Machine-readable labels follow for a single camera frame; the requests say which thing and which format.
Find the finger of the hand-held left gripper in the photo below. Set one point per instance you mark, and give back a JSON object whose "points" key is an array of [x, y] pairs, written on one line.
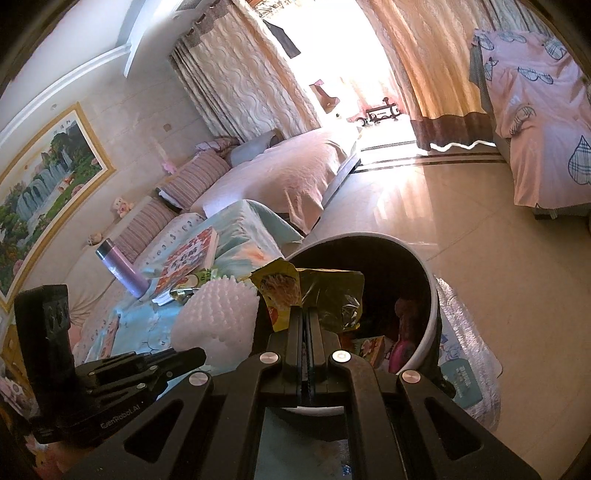
{"points": [[129, 360], [182, 360]]}

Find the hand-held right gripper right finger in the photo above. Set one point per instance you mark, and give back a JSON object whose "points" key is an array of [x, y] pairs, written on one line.
{"points": [[315, 332]]}

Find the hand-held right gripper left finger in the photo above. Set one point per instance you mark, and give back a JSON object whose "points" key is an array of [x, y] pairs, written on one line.
{"points": [[298, 332]]}

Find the yellow snack packet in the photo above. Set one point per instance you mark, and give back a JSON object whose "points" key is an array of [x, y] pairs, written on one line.
{"points": [[279, 295]]}

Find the pastel green pink packet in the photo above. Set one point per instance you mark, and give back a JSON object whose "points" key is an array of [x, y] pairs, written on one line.
{"points": [[369, 350]]}

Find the pink bottle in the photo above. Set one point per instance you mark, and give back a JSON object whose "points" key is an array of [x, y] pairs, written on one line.
{"points": [[404, 355]]}

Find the grey round trash bin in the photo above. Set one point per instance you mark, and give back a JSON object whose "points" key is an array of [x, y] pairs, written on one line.
{"points": [[431, 314]]}

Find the white foam fruit net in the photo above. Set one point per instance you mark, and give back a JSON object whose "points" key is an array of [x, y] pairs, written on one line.
{"points": [[217, 314]]}

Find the green snack packet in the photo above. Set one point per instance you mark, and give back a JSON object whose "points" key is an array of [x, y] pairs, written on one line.
{"points": [[198, 279]]}

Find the purple drink bottle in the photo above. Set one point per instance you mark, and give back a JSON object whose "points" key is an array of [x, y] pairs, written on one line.
{"points": [[122, 270]]}

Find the small beige plush toy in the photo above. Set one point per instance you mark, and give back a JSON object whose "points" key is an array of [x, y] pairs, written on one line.
{"points": [[123, 207], [95, 238]]}

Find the red cover book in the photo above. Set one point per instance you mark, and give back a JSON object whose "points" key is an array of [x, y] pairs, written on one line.
{"points": [[189, 254]]}

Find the teal printed blanket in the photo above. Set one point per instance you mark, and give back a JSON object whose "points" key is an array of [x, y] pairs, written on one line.
{"points": [[240, 221]]}

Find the white patterned pillow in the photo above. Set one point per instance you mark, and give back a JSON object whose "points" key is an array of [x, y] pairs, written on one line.
{"points": [[171, 230]]}

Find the striped pink pillow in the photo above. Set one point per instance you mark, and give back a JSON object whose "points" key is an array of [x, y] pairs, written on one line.
{"points": [[143, 226], [194, 180]]}

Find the framed landscape painting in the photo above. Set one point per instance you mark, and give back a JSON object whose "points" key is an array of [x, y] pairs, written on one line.
{"points": [[41, 194]]}

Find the pink covered sofa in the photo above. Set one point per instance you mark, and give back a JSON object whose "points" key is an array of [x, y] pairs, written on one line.
{"points": [[277, 175]]}

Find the grey blue pillow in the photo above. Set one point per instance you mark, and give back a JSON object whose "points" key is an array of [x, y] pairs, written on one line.
{"points": [[251, 150]]}

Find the pink folded cloth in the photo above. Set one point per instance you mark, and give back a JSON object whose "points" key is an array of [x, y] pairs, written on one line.
{"points": [[217, 144]]}

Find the small dark wooden stand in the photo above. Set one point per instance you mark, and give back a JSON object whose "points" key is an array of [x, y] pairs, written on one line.
{"points": [[381, 113]]}

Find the beige patterned curtain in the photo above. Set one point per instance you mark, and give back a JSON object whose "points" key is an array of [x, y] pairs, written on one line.
{"points": [[429, 69], [240, 74]]}

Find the dark hanging garment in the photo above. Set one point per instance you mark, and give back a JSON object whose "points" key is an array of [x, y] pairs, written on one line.
{"points": [[284, 39]]}

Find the grey cloth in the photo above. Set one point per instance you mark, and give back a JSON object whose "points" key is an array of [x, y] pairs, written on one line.
{"points": [[480, 83]]}

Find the pink heart print quilt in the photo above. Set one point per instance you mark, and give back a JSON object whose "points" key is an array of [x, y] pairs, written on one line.
{"points": [[531, 115]]}

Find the white air conditioner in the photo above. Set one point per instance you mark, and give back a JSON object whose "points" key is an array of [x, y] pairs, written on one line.
{"points": [[152, 37]]}

